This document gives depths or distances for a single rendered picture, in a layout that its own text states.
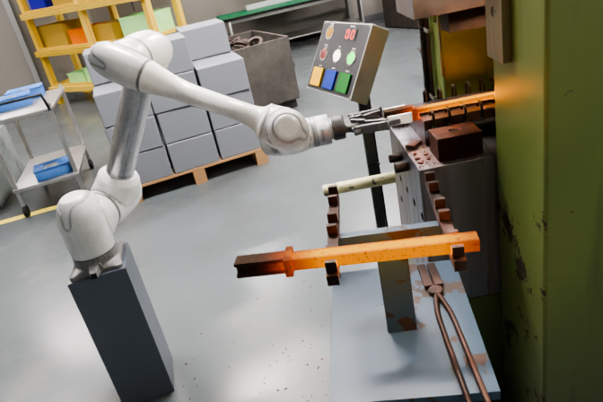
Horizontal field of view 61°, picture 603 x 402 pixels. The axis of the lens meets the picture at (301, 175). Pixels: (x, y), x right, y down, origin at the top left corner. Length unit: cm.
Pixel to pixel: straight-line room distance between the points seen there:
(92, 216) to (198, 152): 212
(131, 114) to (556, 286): 137
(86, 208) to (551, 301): 143
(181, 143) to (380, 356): 301
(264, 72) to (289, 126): 377
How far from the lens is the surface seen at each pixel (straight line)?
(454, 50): 174
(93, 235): 190
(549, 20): 108
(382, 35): 193
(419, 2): 141
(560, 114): 114
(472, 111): 152
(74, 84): 821
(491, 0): 124
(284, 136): 128
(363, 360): 108
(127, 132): 188
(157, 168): 392
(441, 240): 89
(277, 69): 508
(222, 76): 382
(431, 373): 104
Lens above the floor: 150
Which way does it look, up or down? 24 degrees down
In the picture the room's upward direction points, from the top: 12 degrees counter-clockwise
